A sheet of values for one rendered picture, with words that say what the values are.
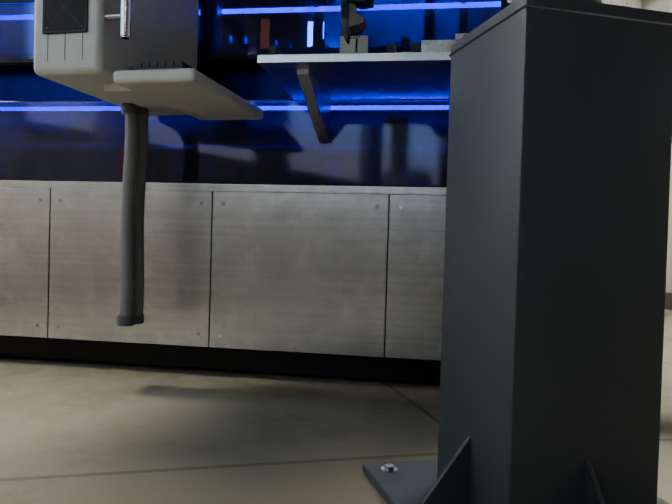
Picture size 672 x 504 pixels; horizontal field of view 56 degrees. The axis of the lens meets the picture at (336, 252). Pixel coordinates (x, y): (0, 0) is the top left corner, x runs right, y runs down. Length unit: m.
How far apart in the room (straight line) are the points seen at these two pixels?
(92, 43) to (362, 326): 1.05
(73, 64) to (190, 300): 0.81
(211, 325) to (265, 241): 0.32
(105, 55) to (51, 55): 0.13
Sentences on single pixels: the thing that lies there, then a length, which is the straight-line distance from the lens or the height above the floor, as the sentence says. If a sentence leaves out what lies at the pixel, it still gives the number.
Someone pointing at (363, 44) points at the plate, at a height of 1.02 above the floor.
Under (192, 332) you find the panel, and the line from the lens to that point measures 2.04.
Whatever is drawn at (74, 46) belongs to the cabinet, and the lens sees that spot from 1.61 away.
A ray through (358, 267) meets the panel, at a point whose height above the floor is 0.36.
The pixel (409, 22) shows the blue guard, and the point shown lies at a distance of 1.98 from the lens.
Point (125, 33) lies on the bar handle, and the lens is 1.56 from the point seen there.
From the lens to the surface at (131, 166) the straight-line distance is 1.84.
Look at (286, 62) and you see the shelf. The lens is 1.57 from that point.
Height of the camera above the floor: 0.44
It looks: 1 degrees down
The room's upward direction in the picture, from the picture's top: 2 degrees clockwise
